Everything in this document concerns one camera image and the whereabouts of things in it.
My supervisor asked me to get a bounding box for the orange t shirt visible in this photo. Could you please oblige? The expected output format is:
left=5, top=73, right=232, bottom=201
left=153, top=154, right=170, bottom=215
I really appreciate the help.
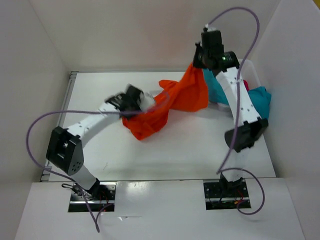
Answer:
left=122, top=64, right=209, bottom=141

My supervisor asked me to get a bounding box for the teal t shirt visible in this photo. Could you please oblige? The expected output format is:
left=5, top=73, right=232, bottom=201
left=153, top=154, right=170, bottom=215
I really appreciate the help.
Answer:
left=202, top=68, right=273, bottom=123

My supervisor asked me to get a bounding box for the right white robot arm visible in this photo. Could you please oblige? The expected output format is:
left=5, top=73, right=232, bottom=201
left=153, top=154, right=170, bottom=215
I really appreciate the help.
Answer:
left=192, top=27, right=269, bottom=197

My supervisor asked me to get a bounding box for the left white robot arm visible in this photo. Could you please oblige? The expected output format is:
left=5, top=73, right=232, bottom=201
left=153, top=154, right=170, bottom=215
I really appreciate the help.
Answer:
left=46, top=84, right=155, bottom=200

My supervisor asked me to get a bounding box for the white plastic basket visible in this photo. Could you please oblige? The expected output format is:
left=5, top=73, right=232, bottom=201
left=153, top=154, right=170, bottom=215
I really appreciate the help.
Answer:
left=210, top=59, right=261, bottom=112

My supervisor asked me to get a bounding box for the pink t shirt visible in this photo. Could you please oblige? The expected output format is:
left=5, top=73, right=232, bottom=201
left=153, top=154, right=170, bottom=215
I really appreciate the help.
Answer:
left=243, top=80, right=250, bottom=91

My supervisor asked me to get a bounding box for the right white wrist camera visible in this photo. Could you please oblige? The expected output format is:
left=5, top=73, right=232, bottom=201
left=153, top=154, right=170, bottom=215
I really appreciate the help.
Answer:
left=203, top=24, right=218, bottom=32

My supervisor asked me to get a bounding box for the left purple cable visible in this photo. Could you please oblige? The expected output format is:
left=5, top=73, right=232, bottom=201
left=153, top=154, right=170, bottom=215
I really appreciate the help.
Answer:
left=26, top=91, right=171, bottom=233

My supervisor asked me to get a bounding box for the purple cable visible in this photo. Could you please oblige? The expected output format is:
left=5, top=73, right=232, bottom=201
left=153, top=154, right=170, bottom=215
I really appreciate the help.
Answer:
left=207, top=6, right=266, bottom=216
left=26, top=91, right=171, bottom=233

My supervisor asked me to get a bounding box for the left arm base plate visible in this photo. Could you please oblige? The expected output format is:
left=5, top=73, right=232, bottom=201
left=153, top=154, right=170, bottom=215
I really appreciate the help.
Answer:
left=61, top=182, right=116, bottom=213

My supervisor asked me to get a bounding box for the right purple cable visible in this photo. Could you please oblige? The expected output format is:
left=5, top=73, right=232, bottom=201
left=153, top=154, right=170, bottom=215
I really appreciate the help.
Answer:
left=207, top=6, right=266, bottom=216

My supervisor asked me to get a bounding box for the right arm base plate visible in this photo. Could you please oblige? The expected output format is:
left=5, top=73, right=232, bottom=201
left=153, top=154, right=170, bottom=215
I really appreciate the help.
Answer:
left=203, top=180, right=251, bottom=210

